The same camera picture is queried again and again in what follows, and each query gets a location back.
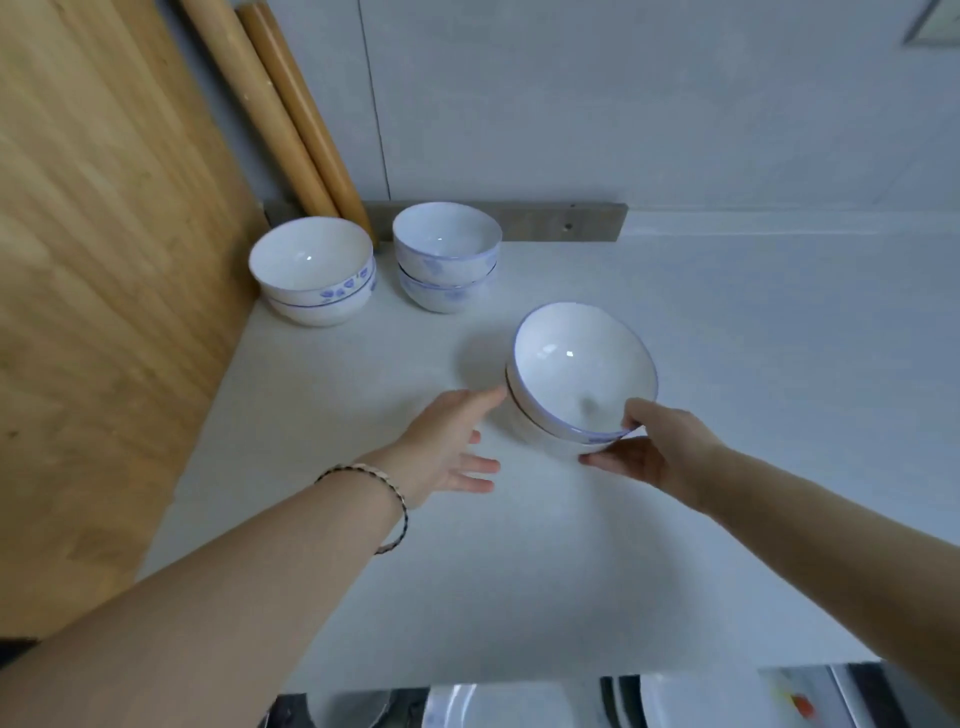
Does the brown wooden rolling pin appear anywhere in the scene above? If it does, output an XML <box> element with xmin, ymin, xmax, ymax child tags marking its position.
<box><xmin>235</xmin><ymin>0</ymin><xmax>378</xmax><ymax>246</ymax></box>

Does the person's left forearm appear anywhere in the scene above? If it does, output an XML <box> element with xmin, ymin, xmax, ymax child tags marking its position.
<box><xmin>0</xmin><ymin>448</ymin><xmax>410</xmax><ymax>728</ymax></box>

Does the person's right hand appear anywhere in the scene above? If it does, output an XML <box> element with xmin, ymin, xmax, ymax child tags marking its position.
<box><xmin>578</xmin><ymin>396</ymin><xmax>728</xmax><ymax>516</ymax></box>

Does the person's left hand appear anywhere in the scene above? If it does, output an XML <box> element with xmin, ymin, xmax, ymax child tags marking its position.
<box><xmin>358</xmin><ymin>387</ymin><xmax>510</xmax><ymax>514</ymax></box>

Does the metal pot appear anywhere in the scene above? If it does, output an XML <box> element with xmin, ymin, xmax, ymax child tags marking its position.
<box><xmin>262</xmin><ymin>688</ymin><xmax>400</xmax><ymax>728</ymax></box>

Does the light wooden rolling pin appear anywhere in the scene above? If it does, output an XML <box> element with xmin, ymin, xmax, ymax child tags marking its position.
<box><xmin>178</xmin><ymin>0</ymin><xmax>341</xmax><ymax>221</ymax></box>

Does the large wooden cutting board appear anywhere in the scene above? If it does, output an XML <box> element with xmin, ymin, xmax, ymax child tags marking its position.
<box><xmin>0</xmin><ymin>0</ymin><xmax>272</xmax><ymax>648</ymax></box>

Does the white bowl with blue flowers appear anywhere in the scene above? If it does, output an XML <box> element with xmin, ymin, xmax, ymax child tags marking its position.
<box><xmin>391</xmin><ymin>201</ymin><xmax>504</xmax><ymax>288</ymax></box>
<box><xmin>262</xmin><ymin>276</ymin><xmax>378</xmax><ymax>329</ymax></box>
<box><xmin>396</xmin><ymin>258</ymin><xmax>498</xmax><ymax>315</ymax></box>
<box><xmin>248</xmin><ymin>216</ymin><xmax>377</xmax><ymax>309</ymax></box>

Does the person's right forearm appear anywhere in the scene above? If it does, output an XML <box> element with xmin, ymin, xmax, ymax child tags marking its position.
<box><xmin>693</xmin><ymin>442</ymin><xmax>960</xmax><ymax>695</ymax></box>

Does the white plate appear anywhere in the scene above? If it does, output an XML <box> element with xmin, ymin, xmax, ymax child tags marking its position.
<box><xmin>422</xmin><ymin>681</ymin><xmax>577</xmax><ymax>728</ymax></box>

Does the white bowl with dark rim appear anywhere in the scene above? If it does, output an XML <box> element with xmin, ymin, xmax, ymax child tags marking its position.
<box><xmin>504</xmin><ymin>365</ymin><xmax>648</xmax><ymax>459</ymax></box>

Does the beaded bracelet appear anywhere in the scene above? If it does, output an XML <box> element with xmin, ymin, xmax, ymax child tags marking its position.
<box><xmin>313</xmin><ymin>462</ymin><xmax>411</xmax><ymax>556</ymax></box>

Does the white bowl with blue rim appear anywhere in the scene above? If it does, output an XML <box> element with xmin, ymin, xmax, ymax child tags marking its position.
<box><xmin>512</xmin><ymin>301</ymin><xmax>660</xmax><ymax>444</ymax></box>

